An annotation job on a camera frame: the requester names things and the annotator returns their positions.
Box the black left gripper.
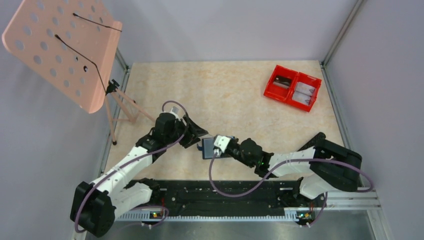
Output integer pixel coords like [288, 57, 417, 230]
[165, 114, 208, 148]

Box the blue leather card holder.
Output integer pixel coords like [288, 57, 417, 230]
[196, 136, 235, 160]

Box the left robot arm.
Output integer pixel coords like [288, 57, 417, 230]
[70, 112, 208, 238]

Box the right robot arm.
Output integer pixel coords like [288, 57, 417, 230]
[213, 135, 362, 206]

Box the red double bin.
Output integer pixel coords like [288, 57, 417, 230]
[263, 65, 322, 113]

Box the pink music stand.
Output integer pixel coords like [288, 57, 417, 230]
[1, 0, 157, 146]

